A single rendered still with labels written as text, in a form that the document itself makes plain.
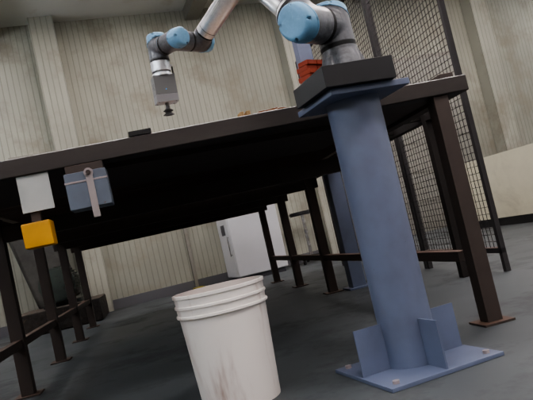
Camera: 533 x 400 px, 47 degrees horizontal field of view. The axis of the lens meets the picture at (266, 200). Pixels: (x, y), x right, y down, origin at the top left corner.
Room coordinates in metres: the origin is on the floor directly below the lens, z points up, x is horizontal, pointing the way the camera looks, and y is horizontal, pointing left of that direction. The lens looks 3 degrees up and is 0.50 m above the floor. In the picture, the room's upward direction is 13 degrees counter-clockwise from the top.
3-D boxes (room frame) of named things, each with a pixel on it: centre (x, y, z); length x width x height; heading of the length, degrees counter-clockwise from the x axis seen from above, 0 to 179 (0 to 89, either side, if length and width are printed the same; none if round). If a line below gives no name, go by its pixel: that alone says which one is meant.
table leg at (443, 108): (2.26, -0.71, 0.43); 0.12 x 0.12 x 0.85; 11
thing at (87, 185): (2.00, 0.56, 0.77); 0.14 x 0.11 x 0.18; 101
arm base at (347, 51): (1.92, -0.34, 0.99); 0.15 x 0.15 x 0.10
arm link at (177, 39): (2.25, 0.19, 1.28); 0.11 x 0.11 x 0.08; 47
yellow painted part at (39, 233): (1.96, 0.74, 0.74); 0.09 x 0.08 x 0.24; 101
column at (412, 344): (1.92, -0.34, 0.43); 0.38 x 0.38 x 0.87; 19
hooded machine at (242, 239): (7.77, 0.32, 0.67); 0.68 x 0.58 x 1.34; 109
